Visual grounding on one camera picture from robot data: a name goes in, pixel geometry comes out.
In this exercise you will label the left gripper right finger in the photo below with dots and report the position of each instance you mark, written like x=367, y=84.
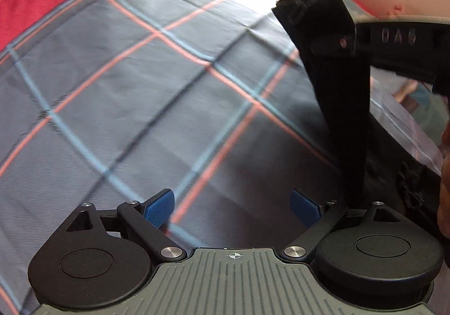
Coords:
x=318, y=220

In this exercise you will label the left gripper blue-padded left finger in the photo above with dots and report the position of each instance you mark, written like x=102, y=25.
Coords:
x=143, y=221

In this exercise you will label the black pants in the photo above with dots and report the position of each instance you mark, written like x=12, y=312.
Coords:
x=379, y=150

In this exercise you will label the person's right hand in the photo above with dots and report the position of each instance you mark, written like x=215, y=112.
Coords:
x=443, y=215

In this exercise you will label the teal patchwork blanket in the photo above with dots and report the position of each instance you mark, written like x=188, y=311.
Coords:
x=428, y=110

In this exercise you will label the plaid purple bedsheet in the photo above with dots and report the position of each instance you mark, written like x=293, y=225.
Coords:
x=109, y=101

